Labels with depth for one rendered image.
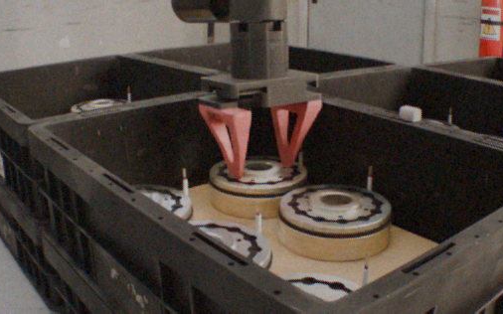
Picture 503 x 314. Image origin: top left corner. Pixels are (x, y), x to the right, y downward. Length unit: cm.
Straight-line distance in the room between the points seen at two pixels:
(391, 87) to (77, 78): 52
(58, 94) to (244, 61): 50
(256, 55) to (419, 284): 33
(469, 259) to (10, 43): 374
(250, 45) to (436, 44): 321
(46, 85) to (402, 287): 79
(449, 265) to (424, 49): 344
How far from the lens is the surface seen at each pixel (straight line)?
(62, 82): 97
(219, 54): 112
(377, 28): 388
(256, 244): 44
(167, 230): 30
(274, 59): 54
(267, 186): 55
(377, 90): 82
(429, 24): 368
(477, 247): 31
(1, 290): 73
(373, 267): 48
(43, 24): 402
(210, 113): 56
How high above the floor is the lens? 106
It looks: 18 degrees down
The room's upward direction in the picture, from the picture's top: straight up
